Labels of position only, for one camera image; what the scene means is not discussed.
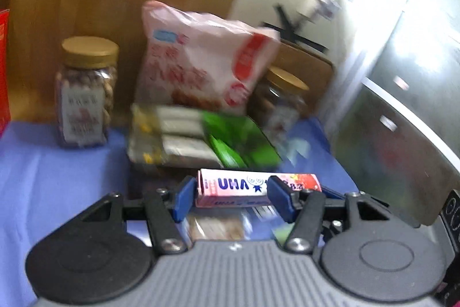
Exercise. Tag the pink snack bag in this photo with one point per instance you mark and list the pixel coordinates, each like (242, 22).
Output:
(201, 62)

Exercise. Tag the gold-lid pecan jar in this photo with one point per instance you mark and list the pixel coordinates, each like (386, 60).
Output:
(282, 105)

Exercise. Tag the white snack packet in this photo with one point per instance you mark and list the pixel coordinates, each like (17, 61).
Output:
(181, 121)
(188, 148)

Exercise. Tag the pink candy box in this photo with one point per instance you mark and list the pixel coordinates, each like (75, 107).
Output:
(230, 186)

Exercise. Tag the red gift box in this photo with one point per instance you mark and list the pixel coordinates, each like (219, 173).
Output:
(3, 76)

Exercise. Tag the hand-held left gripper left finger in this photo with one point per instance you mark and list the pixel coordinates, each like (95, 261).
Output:
(184, 197)

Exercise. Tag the black tape strip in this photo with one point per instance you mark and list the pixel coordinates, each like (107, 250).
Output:
(294, 32)

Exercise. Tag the green snack packet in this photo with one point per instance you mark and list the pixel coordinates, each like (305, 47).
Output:
(244, 141)

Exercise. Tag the gold-lid cashew jar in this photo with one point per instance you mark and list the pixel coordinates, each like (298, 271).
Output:
(84, 94)

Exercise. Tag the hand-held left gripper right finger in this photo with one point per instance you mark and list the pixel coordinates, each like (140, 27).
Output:
(280, 197)

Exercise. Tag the frosted window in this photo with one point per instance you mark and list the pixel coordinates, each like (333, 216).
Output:
(406, 94)

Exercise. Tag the blue printed cloth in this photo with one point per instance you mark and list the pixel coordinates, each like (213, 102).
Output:
(54, 184)

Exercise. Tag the dark tin box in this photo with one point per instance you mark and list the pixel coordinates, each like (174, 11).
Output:
(158, 181)

